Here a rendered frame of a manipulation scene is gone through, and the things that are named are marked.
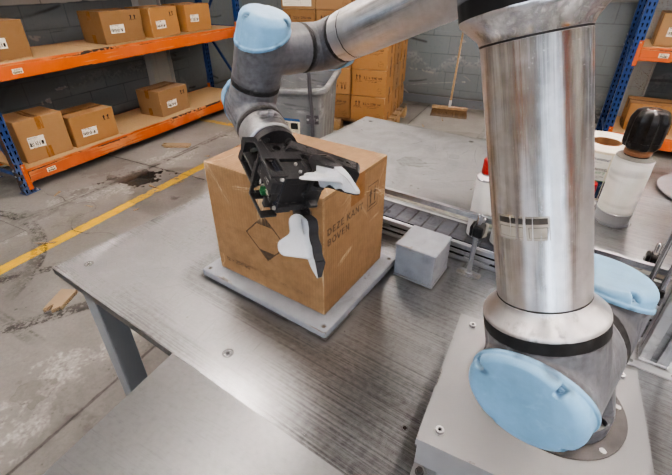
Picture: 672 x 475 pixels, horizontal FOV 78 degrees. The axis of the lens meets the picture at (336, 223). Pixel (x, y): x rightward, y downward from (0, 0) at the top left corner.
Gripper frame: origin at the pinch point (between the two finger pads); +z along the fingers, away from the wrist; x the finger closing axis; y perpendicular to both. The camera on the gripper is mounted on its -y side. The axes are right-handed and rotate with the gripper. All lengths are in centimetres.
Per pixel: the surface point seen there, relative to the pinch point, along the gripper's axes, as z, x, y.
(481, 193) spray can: -18, -11, -52
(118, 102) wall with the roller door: -427, -230, -21
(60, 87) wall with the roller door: -404, -204, 31
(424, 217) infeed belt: -27, -28, -52
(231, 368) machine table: -5.5, -38.7, 6.6
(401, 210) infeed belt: -33, -30, -49
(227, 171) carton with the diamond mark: -35.3, -16.8, 2.0
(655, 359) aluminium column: 27, -14, -60
